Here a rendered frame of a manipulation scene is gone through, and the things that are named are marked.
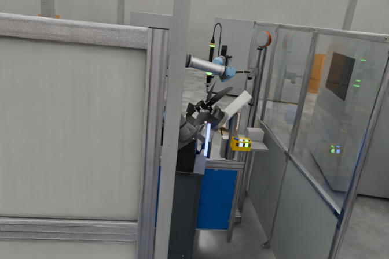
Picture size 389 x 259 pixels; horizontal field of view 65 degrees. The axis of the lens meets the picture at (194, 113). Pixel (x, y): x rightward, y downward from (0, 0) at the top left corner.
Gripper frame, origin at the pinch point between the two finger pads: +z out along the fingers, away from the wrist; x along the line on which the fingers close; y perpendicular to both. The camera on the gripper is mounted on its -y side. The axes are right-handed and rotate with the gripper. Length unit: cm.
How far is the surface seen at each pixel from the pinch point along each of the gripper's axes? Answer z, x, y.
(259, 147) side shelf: 23, 34, 91
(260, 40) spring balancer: 64, 21, -10
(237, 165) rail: -20, 20, 93
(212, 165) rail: -29, 0, 92
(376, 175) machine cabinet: 138, 174, 154
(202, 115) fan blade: -8, -17, 55
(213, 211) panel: -26, 2, 142
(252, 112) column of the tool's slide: 61, 19, 68
